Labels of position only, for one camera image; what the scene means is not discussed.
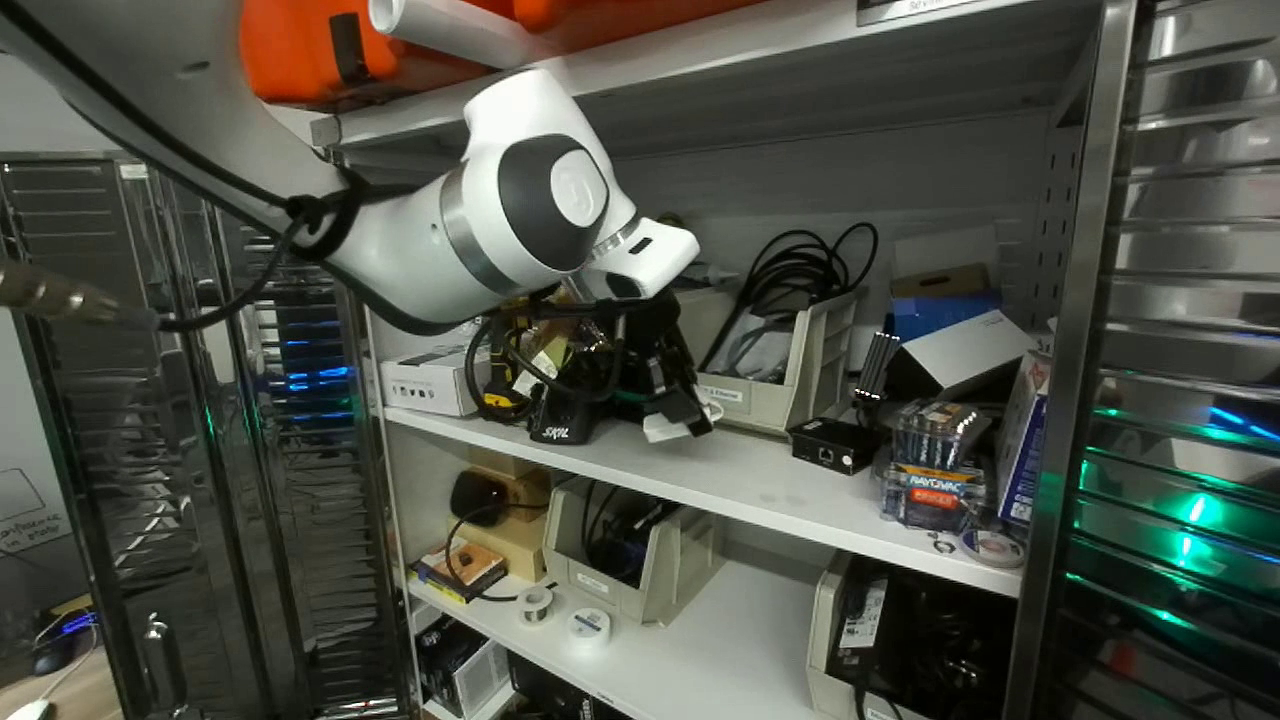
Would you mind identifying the dark server rack blue lights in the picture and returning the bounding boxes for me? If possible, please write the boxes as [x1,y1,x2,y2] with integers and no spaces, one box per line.
[0,154,412,720]

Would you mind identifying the black and yellow cable bundle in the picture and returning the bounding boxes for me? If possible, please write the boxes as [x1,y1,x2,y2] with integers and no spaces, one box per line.
[459,299,620,449]

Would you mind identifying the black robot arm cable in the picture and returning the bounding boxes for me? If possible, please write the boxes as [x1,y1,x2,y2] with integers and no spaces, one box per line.
[154,180,370,337]

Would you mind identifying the small black network device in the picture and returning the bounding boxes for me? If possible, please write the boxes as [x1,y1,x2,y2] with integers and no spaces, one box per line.
[786,413,879,477]

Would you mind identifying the small white box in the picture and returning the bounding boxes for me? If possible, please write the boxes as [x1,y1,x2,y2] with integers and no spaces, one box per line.
[380,346,487,425]

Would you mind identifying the cardboard box with black ball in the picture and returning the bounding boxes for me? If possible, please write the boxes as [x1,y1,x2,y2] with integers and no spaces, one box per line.
[440,451,557,568]

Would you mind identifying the orange plastic case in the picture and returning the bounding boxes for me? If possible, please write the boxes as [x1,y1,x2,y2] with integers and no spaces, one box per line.
[235,0,762,111]

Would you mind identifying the metal server rack green lights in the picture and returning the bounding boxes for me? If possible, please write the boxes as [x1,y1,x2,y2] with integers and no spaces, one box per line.
[1011,0,1280,720]

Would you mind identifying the white tape roll blue label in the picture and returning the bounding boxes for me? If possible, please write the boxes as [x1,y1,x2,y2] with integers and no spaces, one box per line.
[564,605,620,650]

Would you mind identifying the gray box with blue contents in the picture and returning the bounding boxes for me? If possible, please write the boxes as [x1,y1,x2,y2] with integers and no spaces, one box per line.
[541,477,726,632]

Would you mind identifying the wooden board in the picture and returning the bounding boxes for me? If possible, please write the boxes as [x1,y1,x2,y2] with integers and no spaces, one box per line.
[405,542,512,610]

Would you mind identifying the white metal shelf unit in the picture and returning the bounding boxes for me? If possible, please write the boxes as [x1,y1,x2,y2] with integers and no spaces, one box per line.
[307,0,1142,720]

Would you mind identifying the white and blue folded box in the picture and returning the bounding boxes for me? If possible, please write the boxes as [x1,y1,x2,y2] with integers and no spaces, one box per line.
[885,293,1038,401]

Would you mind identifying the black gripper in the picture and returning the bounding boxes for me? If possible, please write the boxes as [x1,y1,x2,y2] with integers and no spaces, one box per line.
[582,293,718,431]

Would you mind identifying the white tube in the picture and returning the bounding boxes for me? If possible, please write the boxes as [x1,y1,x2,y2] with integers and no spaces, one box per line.
[363,0,564,72]

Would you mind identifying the blue and white carton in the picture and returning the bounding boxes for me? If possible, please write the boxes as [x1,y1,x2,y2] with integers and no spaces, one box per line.
[990,339,1058,542]

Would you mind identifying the white box with black device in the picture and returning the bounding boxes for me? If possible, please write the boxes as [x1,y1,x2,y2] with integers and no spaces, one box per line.
[412,618,519,720]

